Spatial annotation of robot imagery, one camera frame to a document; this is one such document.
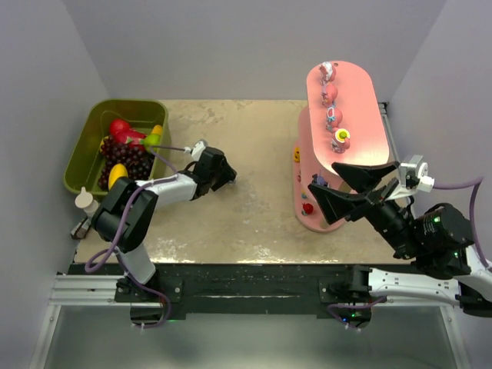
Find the red dragon fruit toy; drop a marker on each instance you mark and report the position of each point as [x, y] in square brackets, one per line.
[123, 133]

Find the beige suction hook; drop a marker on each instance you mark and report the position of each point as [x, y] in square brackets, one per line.
[86, 202]

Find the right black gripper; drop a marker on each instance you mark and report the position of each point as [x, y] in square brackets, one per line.
[370, 199]

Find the dark grape bunch toy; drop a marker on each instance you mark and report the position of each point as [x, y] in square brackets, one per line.
[137, 161]

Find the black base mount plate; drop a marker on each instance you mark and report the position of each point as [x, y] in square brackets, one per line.
[177, 290]

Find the yellow duck figurine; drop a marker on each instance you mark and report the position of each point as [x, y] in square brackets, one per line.
[297, 154]

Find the aluminium frame rail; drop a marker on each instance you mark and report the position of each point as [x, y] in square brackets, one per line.
[82, 290]

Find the pink figurine with blue glasses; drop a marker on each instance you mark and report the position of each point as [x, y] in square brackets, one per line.
[334, 118]

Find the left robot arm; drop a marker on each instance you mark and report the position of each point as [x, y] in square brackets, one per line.
[124, 215]

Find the purple star figurine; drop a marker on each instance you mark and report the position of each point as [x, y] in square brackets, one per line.
[318, 179]

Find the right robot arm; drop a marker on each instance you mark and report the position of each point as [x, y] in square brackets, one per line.
[441, 244]

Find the yellow pepper toy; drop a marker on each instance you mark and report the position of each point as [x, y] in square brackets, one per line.
[157, 130]

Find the pink pig figurine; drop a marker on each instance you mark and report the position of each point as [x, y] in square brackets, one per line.
[329, 94]

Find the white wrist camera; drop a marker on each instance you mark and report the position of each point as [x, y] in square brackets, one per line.
[413, 177]
[198, 148]

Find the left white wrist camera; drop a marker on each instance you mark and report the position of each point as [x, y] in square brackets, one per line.
[198, 148]

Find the pink figurine with yellow hat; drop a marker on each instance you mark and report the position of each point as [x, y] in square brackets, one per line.
[340, 140]

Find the pink tiered shelf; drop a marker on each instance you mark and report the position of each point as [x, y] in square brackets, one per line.
[361, 117]

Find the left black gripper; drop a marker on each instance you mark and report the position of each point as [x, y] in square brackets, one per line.
[217, 169]

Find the green apple toy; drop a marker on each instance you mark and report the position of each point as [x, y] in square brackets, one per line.
[151, 140]

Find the red white figurine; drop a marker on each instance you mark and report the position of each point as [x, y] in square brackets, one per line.
[328, 72]

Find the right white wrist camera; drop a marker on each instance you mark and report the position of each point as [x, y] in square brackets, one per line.
[413, 177]

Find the green plastic bin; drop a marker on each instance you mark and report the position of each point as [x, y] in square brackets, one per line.
[86, 162]

